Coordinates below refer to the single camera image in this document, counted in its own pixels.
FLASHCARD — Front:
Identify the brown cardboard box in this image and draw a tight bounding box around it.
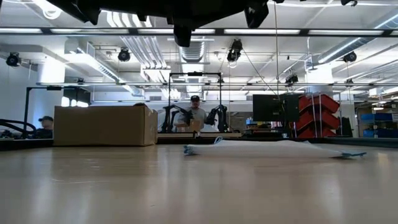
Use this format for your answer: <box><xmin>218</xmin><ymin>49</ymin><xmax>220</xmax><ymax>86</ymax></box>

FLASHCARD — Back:
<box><xmin>53</xmin><ymin>103</ymin><xmax>159</xmax><ymax>147</ymax></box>

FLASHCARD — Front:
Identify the white mesh pouch blue trim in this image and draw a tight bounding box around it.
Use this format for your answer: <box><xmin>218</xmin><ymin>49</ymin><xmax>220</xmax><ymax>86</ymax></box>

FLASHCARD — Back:
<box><xmin>183</xmin><ymin>136</ymin><xmax>368</xmax><ymax>159</ymax></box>

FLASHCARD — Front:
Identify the overhead light bar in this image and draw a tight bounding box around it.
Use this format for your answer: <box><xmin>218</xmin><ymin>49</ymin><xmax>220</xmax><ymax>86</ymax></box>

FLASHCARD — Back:
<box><xmin>0</xmin><ymin>27</ymin><xmax>398</xmax><ymax>37</ymax></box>

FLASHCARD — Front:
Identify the person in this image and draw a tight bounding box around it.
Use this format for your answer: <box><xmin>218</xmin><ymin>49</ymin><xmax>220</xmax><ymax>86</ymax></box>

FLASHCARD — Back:
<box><xmin>33</xmin><ymin>115</ymin><xmax>55</xmax><ymax>139</ymax></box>
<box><xmin>172</xmin><ymin>95</ymin><xmax>208</xmax><ymax>133</ymax></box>

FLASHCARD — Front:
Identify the small background cardboard box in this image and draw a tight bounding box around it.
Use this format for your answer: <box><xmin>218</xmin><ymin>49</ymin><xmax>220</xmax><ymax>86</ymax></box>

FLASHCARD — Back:
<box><xmin>176</xmin><ymin>119</ymin><xmax>203</xmax><ymax>133</ymax></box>

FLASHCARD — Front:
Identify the black monitor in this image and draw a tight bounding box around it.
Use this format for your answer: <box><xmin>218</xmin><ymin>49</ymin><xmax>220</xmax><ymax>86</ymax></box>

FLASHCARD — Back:
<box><xmin>252</xmin><ymin>93</ymin><xmax>300</xmax><ymax>123</ymax></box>

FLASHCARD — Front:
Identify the background station table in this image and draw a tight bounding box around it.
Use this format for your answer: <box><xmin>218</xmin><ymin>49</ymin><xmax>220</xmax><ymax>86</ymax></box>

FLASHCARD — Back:
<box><xmin>157</xmin><ymin>131</ymin><xmax>243</xmax><ymax>139</ymax></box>

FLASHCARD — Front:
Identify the red storage bin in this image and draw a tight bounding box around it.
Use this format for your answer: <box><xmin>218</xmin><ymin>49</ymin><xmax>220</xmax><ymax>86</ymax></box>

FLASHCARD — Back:
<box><xmin>297</xmin><ymin>126</ymin><xmax>337</xmax><ymax>139</ymax></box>
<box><xmin>298</xmin><ymin>93</ymin><xmax>341</xmax><ymax>114</ymax></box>
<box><xmin>294</xmin><ymin>109</ymin><xmax>341</xmax><ymax>131</ymax></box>

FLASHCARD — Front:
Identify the blue storage bin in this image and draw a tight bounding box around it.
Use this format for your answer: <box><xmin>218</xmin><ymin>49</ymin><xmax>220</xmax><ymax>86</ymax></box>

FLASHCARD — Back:
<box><xmin>359</xmin><ymin>112</ymin><xmax>398</xmax><ymax>123</ymax></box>
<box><xmin>362</xmin><ymin>129</ymin><xmax>398</xmax><ymax>139</ymax></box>

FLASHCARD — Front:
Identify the thin hanging cable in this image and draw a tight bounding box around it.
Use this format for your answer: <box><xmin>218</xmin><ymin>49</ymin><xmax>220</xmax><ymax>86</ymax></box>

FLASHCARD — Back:
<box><xmin>273</xmin><ymin>0</ymin><xmax>280</xmax><ymax>96</ymax></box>

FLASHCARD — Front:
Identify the black neighbouring station frame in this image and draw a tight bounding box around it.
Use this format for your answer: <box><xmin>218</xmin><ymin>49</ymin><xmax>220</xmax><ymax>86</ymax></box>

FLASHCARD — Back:
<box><xmin>22</xmin><ymin>86</ymin><xmax>91</xmax><ymax>140</ymax></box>

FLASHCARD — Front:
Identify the black aluminium table frame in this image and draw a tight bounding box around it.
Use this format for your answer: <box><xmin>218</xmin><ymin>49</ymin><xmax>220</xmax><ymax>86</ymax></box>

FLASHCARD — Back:
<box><xmin>0</xmin><ymin>137</ymin><xmax>398</xmax><ymax>151</ymax></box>

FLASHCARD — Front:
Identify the silver ventilation duct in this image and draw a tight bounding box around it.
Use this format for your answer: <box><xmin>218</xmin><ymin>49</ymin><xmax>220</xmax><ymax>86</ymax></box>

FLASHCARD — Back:
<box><xmin>317</xmin><ymin>9</ymin><xmax>398</xmax><ymax>65</ymax></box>

